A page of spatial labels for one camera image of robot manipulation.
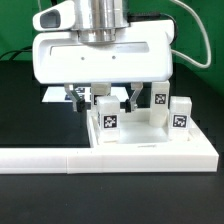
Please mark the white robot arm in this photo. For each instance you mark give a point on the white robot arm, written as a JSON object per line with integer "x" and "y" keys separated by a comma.
{"x": 98, "y": 41}

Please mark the white L-shaped obstacle fence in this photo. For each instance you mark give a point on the white L-shaped obstacle fence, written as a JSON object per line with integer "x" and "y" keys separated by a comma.
{"x": 198, "y": 156}

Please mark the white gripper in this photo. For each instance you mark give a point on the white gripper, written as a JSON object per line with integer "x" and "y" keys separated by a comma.
{"x": 89, "y": 41}

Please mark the white square table top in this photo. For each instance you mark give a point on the white square table top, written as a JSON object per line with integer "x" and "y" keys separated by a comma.
{"x": 135, "y": 130}

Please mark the white marker sheet with tags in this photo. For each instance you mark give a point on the white marker sheet with tags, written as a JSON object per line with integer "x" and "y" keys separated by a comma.
{"x": 57, "y": 94}

